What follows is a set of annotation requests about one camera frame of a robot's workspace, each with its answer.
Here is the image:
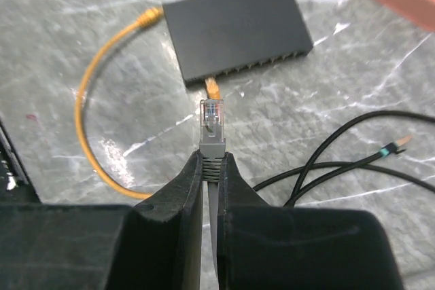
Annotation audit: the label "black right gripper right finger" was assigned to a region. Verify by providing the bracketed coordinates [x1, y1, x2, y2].
[217, 153, 404, 289]

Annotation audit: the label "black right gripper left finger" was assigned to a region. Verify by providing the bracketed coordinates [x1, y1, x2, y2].
[1, 151, 203, 289]

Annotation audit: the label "long black ethernet cable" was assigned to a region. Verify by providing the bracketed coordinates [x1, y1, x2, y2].
[253, 110, 435, 206]

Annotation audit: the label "grey ethernet cable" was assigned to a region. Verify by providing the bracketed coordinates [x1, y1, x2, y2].
[198, 98, 227, 257]

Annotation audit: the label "black network switch box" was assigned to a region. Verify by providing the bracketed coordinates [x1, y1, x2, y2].
[162, 0, 313, 86]

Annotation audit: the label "yellow ethernet cable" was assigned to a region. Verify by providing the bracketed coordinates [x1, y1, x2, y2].
[74, 7, 222, 200]

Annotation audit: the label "short black ethernet cable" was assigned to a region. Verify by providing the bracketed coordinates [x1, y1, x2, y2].
[363, 135, 414, 165]

